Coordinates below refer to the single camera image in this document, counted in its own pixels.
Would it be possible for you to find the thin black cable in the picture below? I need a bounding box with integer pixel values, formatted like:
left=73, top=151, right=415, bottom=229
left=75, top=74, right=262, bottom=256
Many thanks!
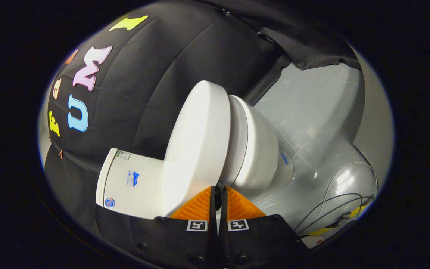
left=293, top=192, right=375, bottom=239

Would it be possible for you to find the white toilet lid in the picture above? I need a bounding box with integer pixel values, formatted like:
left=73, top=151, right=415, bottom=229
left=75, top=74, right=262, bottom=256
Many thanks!
left=162, top=80, right=233, bottom=218

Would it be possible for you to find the black lid handle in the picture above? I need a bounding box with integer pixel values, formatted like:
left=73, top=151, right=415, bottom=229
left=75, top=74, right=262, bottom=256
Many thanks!
left=215, top=182, right=224, bottom=211

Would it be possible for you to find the yellow object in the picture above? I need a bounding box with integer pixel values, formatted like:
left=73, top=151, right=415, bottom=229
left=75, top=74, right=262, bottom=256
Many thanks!
left=306, top=204, right=370, bottom=236

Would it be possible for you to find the thin white cable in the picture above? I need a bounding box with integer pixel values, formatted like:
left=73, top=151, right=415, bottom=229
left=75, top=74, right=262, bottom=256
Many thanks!
left=321, top=161, right=379, bottom=210

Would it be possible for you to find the black backdrop cloth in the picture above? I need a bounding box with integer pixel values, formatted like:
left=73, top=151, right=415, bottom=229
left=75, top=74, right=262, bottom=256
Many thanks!
left=43, top=0, right=362, bottom=239

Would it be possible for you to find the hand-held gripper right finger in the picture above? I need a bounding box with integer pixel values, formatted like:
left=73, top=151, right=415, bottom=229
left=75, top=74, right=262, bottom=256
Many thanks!
left=220, top=186, right=305, bottom=269

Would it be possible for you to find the white ceramic toilet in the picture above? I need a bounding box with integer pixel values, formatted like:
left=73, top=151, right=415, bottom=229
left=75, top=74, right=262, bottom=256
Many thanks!
left=96, top=95, right=294, bottom=220

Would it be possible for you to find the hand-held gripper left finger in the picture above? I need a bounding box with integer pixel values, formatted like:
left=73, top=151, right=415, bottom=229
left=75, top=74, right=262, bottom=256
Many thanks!
left=131, top=186, right=218, bottom=269

